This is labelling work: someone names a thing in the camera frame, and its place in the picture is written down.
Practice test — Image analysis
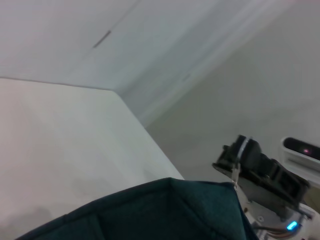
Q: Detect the dark teal insulated lunch bag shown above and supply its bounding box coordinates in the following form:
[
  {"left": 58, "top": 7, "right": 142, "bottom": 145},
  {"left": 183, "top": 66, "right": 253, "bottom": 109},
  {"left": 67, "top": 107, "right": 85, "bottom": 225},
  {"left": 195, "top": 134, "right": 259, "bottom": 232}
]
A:
[{"left": 14, "top": 136, "right": 261, "bottom": 240}]

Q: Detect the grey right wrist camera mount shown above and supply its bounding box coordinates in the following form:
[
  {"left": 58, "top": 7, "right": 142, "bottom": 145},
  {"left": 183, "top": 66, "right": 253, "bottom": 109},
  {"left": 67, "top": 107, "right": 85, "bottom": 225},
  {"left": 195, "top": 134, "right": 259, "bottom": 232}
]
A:
[{"left": 236, "top": 186, "right": 315, "bottom": 240}]

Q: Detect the white camera with dark lens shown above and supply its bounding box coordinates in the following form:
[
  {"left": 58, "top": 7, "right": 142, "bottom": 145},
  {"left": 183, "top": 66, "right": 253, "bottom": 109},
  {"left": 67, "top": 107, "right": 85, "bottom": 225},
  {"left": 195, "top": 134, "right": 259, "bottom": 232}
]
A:
[{"left": 279, "top": 136, "right": 320, "bottom": 181}]

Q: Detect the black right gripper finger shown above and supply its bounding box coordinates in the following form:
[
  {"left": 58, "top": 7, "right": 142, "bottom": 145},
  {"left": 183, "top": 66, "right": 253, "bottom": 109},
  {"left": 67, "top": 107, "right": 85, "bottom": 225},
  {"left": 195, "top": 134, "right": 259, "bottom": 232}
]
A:
[
  {"left": 237, "top": 134, "right": 311, "bottom": 216},
  {"left": 211, "top": 142, "right": 242, "bottom": 181}
]

